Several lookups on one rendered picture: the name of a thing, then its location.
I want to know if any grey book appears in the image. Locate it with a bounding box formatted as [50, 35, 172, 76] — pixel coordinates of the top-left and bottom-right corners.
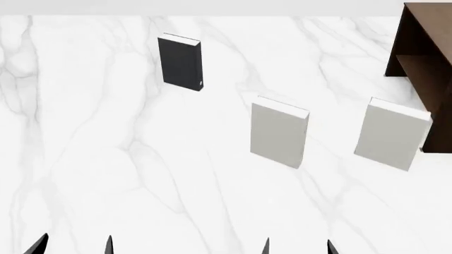
[249, 95, 311, 170]
[353, 96, 433, 172]

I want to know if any black book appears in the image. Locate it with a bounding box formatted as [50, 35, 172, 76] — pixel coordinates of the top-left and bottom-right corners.
[157, 32, 203, 93]

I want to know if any dark brown wooden shelf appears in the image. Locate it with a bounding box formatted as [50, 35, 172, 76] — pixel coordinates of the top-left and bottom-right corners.
[384, 2, 452, 155]

